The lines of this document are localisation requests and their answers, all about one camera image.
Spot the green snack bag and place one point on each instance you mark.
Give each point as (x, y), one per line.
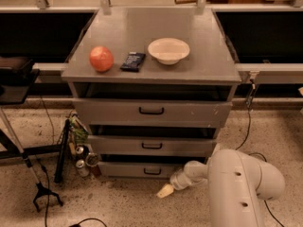
(78, 129)

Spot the white bowl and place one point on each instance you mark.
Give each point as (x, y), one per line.
(168, 51)

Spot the grey bottom drawer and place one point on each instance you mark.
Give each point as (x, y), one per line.
(140, 166)

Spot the red apple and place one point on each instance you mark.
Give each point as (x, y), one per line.
(101, 58)

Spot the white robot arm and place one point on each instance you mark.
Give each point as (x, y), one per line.
(236, 183)

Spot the silver can upper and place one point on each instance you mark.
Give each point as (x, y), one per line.
(79, 150)

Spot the silver can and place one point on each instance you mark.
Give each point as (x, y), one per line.
(79, 150)
(82, 168)

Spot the grey middle drawer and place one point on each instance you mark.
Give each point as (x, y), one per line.
(151, 146)

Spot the black padded seat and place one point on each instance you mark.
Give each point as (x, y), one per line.
(17, 76)

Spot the grey top drawer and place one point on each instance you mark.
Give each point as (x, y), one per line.
(153, 113)

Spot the brown round tin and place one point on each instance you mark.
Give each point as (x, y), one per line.
(92, 161)

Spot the silver can lower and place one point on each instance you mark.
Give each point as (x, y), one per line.
(82, 168)

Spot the dark blue snack bar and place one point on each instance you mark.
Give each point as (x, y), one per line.
(133, 62)

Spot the black folded stand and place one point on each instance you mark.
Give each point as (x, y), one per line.
(60, 162)

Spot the grey drawer cabinet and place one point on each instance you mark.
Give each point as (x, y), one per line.
(207, 74)

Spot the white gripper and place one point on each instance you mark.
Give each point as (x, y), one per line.
(178, 181)

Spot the black tripod stand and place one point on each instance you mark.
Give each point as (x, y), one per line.
(42, 191)

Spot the grey drawer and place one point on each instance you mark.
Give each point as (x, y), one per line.
(140, 166)
(151, 146)
(153, 113)

